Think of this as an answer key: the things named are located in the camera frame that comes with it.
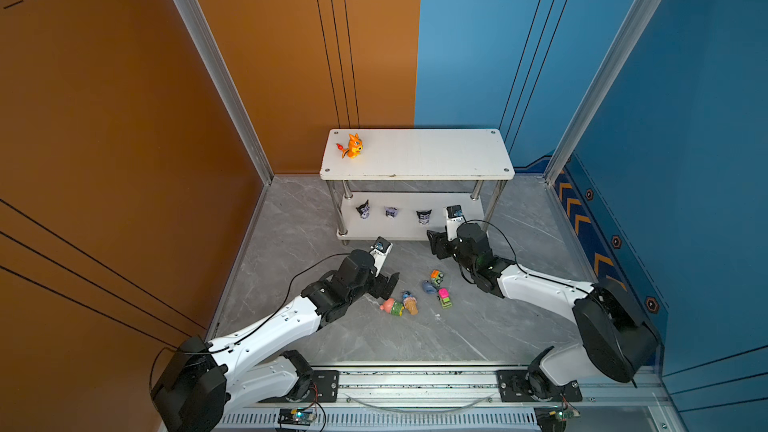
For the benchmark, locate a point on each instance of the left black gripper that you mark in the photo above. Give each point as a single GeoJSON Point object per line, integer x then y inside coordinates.
{"type": "Point", "coordinates": [380, 289]}

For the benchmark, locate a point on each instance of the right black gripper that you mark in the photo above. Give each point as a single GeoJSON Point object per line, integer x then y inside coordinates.
{"type": "Point", "coordinates": [439, 243]}

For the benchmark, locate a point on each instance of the green orange toy car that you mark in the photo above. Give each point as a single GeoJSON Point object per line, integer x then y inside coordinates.
{"type": "Point", "coordinates": [436, 278]}

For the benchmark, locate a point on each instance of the pink green block toy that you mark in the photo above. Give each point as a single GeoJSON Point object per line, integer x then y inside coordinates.
{"type": "Point", "coordinates": [444, 298]}

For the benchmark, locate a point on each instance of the grey purple kuromi toy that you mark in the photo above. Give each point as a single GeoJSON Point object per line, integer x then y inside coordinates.
{"type": "Point", "coordinates": [424, 216]}

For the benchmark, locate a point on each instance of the black white kuromi toy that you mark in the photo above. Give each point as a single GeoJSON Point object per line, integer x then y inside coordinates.
{"type": "Point", "coordinates": [364, 210]}

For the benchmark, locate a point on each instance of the orange fox toy figure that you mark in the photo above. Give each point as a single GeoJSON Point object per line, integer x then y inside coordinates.
{"type": "Point", "coordinates": [353, 148]}

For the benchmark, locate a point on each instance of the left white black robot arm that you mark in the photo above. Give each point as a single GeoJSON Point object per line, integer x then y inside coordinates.
{"type": "Point", "coordinates": [205, 380]}

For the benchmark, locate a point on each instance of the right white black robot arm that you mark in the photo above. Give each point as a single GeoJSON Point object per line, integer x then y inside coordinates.
{"type": "Point", "coordinates": [615, 336]}

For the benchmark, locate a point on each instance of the white two-tier metal shelf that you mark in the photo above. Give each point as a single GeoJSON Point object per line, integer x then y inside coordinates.
{"type": "Point", "coordinates": [478, 156]}

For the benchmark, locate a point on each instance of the pink pig green toy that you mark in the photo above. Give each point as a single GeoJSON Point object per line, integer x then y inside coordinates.
{"type": "Point", "coordinates": [392, 307]}

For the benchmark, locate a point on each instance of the ice cream cone toy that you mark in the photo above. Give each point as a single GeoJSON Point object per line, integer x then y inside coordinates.
{"type": "Point", "coordinates": [410, 303]}

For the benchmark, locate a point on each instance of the blue grey eeyore toy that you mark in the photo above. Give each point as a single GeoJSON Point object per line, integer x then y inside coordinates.
{"type": "Point", "coordinates": [429, 288]}

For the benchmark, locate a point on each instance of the left green circuit board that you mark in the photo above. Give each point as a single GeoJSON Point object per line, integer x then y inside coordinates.
{"type": "Point", "coordinates": [300, 418]}

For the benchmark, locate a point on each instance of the right circuit board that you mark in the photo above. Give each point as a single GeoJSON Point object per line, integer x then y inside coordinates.
{"type": "Point", "coordinates": [555, 420]}

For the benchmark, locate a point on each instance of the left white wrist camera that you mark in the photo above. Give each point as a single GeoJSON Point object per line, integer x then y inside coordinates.
{"type": "Point", "coordinates": [379, 251]}

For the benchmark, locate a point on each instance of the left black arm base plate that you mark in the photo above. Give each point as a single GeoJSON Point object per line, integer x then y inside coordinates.
{"type": "Point", "coordinates": [324, 384]}

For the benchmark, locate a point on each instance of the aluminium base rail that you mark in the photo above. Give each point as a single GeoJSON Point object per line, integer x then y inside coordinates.
{"type": "Point", "coordinates": [462, 396]}

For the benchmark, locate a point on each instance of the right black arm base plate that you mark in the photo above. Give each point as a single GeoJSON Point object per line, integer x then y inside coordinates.
{"type": "Point", "coordinates": [517, 385]}

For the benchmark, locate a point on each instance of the right aluminium corner post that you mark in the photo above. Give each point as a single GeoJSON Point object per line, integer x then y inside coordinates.
{"type": "Point", "coordinates": [630, 31]}

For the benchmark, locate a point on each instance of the aluminium corner post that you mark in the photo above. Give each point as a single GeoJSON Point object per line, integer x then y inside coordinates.
{"type": "Point", "coordinates": [630, 31]}
{"type": "Point", "coordinates": [205, 43]}

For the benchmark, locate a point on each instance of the left aluminium corner post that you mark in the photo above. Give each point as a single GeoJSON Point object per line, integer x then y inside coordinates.
{"type": "Point", "coordinates": [205, 43]}

